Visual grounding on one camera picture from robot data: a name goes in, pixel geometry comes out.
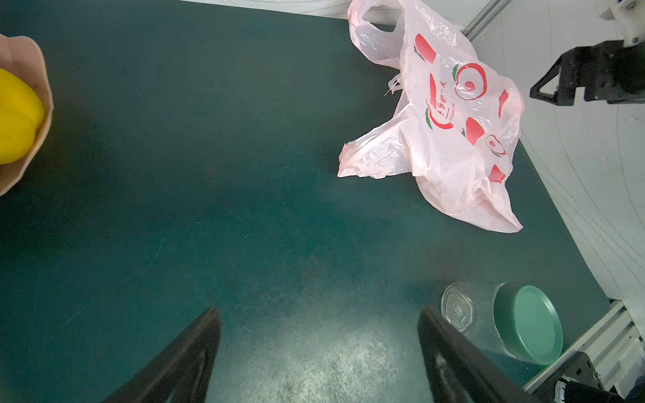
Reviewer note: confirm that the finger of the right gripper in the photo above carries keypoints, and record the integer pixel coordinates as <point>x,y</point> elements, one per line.
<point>559,85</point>

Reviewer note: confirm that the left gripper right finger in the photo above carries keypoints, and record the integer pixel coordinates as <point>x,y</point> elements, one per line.
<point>457,371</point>

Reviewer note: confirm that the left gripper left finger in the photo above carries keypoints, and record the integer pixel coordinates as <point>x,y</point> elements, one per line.
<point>182,371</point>

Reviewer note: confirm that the pink plastic bag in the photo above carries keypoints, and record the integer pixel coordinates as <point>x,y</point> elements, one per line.
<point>456,125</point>

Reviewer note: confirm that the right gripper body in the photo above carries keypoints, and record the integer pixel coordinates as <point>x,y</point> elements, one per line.
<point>612,73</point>

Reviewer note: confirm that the clear jar green lid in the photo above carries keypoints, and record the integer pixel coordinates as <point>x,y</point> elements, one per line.
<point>510,319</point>

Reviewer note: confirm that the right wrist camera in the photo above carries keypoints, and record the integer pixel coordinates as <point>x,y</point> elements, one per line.
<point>629,16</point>

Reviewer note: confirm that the pink fruit bowl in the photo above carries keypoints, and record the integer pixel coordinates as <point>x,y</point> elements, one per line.
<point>22,57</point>

